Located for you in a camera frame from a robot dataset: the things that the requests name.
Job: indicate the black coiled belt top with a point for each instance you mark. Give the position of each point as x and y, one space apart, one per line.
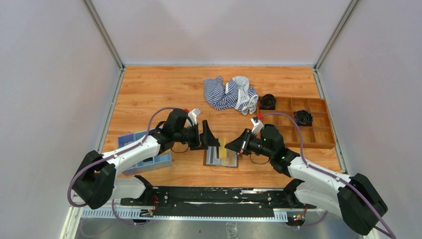
267 102

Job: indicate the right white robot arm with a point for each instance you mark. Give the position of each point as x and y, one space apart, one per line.
352 198

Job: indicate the blue striped cloth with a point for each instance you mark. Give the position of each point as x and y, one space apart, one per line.
236 94

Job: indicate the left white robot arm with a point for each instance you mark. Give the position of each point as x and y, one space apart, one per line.
96 180

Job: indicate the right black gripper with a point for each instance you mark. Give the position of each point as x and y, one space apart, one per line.
241 145

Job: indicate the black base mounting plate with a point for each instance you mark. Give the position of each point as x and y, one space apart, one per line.
216 201

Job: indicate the gold credit card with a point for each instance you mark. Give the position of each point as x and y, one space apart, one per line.
222 153

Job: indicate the black coiled belt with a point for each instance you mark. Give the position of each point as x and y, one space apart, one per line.
267 102
303 118

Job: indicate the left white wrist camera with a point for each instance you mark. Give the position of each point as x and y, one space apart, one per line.
192 116

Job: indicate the brown leather card holder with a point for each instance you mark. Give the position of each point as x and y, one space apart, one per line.
211 158

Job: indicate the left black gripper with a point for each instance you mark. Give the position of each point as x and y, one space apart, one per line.
204 140

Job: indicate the blue plastic organizer box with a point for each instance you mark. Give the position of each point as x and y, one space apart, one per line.
149 164

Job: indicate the black coiled belt right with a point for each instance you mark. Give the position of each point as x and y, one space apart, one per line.
303 118

